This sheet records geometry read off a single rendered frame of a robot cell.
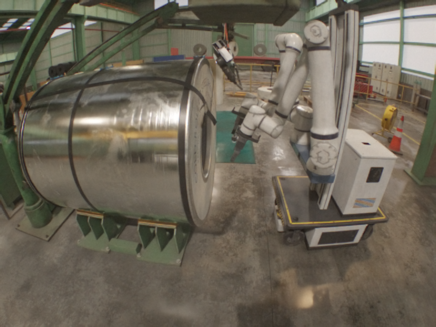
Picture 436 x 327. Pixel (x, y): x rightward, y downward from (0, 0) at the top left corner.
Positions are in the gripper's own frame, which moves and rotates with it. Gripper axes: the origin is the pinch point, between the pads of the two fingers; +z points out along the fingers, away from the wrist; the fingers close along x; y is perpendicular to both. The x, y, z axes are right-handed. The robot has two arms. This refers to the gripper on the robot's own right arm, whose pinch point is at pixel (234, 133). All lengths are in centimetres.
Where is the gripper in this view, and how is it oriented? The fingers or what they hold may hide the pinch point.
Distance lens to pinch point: 172.6
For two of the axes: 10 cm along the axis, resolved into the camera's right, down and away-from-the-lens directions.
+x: -0.9, -3.6, 9.3
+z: -3.8, 8.8, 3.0
